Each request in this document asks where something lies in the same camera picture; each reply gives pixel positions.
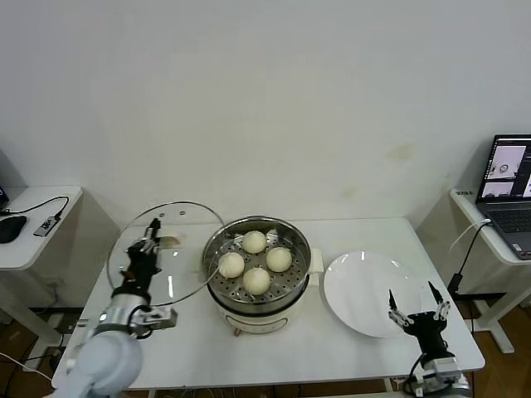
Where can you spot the white steamed baozi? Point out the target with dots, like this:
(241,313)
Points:
(256,281)
(279,259)
(254,241)
(230,265)

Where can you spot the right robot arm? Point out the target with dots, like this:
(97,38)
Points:
(462,389)

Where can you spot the grey open laptop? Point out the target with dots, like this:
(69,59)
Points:
(508,219)

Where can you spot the white floor power strip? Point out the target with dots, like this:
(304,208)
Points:
(41,360)

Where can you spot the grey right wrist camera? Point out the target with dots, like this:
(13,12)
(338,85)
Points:
(439,371)

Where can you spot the small printed table sticker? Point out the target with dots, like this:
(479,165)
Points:
(464,193)

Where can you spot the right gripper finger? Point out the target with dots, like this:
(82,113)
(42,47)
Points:
(394,311)
(441,309)

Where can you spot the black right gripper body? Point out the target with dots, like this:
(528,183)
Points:
(427,331)

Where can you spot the white electric cooker base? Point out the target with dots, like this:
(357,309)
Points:
(257,325)

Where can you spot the round white plate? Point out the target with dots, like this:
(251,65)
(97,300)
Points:
(365,290)

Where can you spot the white side table with mouse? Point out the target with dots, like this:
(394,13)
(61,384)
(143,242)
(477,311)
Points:
(25,253)

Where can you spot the grey usb hub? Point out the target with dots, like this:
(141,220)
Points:
(45,226)

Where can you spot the black computer mouse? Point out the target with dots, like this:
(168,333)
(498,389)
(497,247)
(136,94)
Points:
(11,229)

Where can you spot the white side table with sticker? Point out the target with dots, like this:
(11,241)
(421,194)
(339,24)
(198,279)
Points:
(471,211)

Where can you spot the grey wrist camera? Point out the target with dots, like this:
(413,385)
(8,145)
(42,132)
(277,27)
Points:
(439,371)
(162,318)

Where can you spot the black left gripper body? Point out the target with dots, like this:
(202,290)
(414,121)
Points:
(141,269)

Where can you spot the round glass pot lid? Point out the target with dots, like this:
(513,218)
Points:
(172,241)

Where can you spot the steel perforated steamer basket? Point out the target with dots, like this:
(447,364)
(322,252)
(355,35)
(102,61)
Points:
(290,286)

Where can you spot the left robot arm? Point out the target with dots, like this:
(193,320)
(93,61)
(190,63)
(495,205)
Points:
(108,360)

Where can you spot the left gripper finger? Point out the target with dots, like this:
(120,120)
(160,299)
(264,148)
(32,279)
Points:
(157,232)
(146,242)

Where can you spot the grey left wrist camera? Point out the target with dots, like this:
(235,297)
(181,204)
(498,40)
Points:
(162,318)

